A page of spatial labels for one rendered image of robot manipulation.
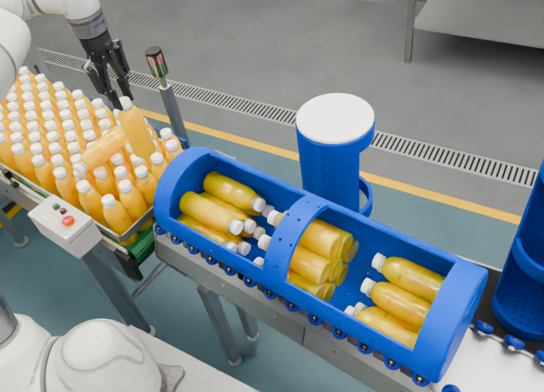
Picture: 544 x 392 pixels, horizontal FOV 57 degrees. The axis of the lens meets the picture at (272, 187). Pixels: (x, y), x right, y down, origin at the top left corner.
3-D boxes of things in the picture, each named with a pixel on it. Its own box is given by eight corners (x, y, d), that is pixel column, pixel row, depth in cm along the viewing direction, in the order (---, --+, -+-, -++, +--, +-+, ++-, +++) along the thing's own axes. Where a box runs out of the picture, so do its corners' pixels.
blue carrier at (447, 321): (429, 406, 117) (449, 341, 98) (164, 248, 159) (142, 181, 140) (474, 317, 133) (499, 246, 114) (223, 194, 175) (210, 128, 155)
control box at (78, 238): (79, 260, 155) (65, 239, 148) (41, 233, 164) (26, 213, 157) (104, 237, 160) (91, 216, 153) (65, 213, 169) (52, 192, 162)
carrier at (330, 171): (324, 292, 234) (380, 273, 237) (311, 155, 170) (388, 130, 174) (303, 246, 253) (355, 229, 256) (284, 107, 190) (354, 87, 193)
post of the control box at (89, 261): (160, 373, 232) (70, 242, 160) (154, 369, 234) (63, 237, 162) (166, 366, 234) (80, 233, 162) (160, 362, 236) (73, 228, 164)
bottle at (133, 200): (141, 214, 179) (123, 177, 165) (157, 219, 176) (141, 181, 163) (129, 228, 174) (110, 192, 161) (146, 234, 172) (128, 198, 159)
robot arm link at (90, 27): (108, 3, 122) (117, 25, 126) (82, -3, 126) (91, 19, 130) (82, 23, 117) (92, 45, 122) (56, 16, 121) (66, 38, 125)
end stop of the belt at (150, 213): (125, 242, 164) (121, 236, 162) (123, 241, 164) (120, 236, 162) (205, 166, 184) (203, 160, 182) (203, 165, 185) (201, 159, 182)
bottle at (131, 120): (138, 162, 155) (116, 117, 141) (131, 149, 159) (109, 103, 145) (159, 152, 157) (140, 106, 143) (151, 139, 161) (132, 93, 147)
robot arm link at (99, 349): (159, 422, 105) (123, 378, 90) (74, 431, 106) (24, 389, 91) (166, 349, 117) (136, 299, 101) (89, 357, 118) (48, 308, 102)
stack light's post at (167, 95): (221, 257, 274) (164, 90, 194) (215, 253, 275) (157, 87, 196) (225, 252, 276) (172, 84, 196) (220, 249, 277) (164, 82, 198)
